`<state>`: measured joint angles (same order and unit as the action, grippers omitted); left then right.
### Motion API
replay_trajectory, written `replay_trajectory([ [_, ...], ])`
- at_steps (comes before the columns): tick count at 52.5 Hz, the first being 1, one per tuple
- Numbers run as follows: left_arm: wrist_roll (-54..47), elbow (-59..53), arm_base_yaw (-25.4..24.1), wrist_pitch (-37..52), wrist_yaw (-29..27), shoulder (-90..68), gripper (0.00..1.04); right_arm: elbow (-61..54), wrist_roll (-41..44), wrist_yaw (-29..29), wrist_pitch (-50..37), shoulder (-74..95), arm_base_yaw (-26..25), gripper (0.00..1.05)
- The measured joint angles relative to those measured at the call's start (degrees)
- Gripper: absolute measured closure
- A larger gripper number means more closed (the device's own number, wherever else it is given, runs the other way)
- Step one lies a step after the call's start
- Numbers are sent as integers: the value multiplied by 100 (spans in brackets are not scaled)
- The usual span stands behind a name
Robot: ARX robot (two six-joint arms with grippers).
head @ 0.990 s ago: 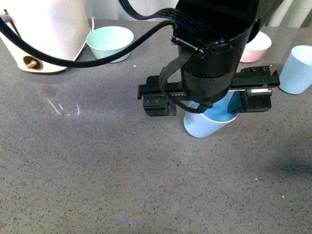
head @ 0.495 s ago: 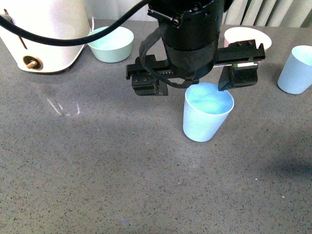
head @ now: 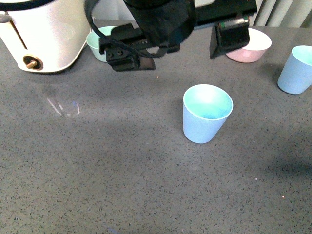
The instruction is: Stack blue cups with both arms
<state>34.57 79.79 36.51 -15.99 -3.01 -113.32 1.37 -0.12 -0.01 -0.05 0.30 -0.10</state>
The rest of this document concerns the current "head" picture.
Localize light green bowl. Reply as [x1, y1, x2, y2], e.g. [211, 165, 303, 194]
[86, 26, 116, 62]

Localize pink bowl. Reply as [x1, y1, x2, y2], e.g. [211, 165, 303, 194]
[226, 28, 272, 63]

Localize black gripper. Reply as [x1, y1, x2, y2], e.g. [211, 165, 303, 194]
[98, 0, 257, 72]

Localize light blue cup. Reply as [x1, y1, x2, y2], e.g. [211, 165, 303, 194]
[277, 45, 312, 95]

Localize white toaster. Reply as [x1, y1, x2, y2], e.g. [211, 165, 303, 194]
[0, 0, 91, 73]

